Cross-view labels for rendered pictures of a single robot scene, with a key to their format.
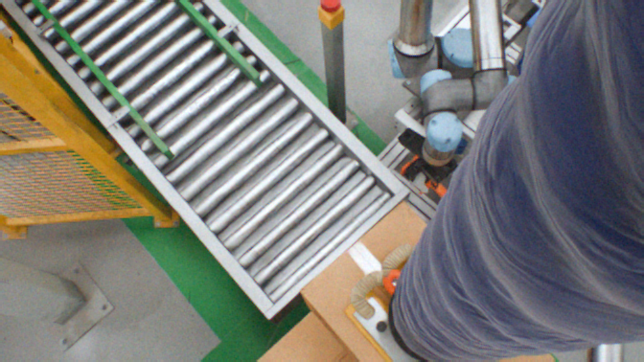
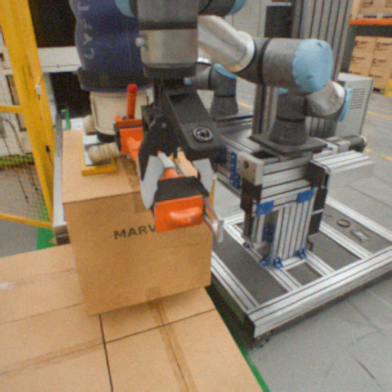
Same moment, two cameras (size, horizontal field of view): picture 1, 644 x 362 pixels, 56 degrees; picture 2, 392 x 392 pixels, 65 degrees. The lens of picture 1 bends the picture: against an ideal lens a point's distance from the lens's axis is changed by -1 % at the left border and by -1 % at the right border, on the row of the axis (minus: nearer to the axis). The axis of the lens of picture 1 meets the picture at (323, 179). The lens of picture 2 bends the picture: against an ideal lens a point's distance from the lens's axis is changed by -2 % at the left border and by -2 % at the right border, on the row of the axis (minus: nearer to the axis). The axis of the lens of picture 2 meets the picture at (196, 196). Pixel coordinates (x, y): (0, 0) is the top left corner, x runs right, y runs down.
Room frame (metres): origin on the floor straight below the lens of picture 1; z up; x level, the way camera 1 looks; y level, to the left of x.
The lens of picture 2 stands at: (-0.82, -0.66, 1.45)
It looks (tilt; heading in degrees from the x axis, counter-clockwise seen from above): 29 degrees down; 12
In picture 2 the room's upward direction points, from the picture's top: straight up
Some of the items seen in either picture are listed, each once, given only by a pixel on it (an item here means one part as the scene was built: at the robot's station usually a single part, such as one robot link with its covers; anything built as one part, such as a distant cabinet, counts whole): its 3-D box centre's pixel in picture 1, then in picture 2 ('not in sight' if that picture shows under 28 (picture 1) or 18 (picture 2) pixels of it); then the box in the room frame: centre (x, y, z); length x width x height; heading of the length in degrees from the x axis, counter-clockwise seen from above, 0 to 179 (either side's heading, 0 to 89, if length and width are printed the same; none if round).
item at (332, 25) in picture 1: (334, 76); not in sight; (1.19, -0.12, 0.50); 0.07 x 0.07 x 1.00; 34
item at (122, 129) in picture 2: not in sight; (135, 135); (-0.10, -0.35, 1.20); 0.10 x 0.08 x 0.06; 122
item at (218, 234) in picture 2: not in sight; (192, 182); (-0.33, -0.54, 1.20); 0.31 x 0.03 x 0.05; 32
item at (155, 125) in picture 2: not in sight; (170, 108); (-0.38, -0.52, 1.34); 0.09 x 0.08 x 0.12; 33
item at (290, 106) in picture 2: not in sight; (295, 97); (0.45, -0.77, 1.20); 0.13 x 0.12 x 0.14; 66
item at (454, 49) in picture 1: (457, 54); (223, 78); (0.84, -0.44, 1.20); 0.13 x 0.12 x 0.14; 85
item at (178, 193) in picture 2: not in sight; (171, 201); (-0.40, -0.53, 1.20); 0.08 x 0.07 x 0.05; 32
